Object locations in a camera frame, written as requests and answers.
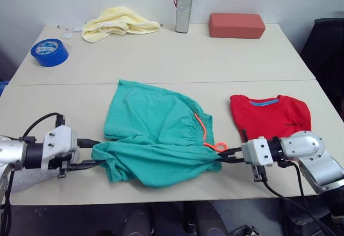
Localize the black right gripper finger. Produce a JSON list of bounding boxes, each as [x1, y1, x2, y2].
[[221, 147, 243, 158], [218, 156, 246, 165]]

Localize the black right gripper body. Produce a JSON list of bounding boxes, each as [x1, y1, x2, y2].
[[235, 128, 269, 183]]

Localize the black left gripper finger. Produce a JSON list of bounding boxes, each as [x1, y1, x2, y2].
[[66, 159, 106, 171], [77, 138, 102, 149]]

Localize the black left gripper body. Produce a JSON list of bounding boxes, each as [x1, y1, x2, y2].
[[47, 152, 79, 179]]

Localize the green shorts with orange drawstring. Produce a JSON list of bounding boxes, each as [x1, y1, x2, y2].
[[91, 78, 229, 189]]

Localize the red t-shirt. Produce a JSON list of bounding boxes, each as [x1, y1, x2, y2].
[[230, 94, 313, 143]]

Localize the black table leg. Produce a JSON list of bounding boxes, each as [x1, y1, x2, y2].
[[183, 200, 197, 233]]

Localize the dark rounded shape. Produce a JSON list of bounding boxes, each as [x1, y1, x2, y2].
[[121, 204, 154, 236]]

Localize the blue tape roll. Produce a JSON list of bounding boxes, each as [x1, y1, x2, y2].
[[30, 38, 69, 68]]

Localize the white paper strip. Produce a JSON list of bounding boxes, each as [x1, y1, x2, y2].
[[55, 24, 84, 33]]

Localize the yellow towel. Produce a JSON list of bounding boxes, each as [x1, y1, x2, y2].
[[81, 6, 162, 44]]

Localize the red foam block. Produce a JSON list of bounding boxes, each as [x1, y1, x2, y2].
[[208, 12, 267, 40]]

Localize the black chair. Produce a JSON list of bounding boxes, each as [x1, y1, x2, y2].
[[299, 17, 344, 108]]

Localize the tall silver metal flask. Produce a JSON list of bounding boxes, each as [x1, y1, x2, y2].
[[173, 0, 195, 35]]

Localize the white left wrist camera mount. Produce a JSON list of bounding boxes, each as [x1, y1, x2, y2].
[[42, 125, 79, 171]]

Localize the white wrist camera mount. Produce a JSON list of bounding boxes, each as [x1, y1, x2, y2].
[[240, 136, 275, 167], [42, 125, 79, 171]]

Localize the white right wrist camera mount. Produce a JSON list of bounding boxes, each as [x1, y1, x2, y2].
[[240, 136, 275, 167]]

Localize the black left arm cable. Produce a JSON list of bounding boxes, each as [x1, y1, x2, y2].
[[21, 112, 67, 141]]

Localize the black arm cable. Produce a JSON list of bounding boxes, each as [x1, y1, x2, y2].
[[262, 160, 342, 236], [21, 112, 67, 141]]

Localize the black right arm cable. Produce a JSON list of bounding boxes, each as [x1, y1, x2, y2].
[[262, 160, 342, 236]]

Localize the thin black hanging cable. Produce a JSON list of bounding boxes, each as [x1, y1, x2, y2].
[[0, 169, 15, 236]]

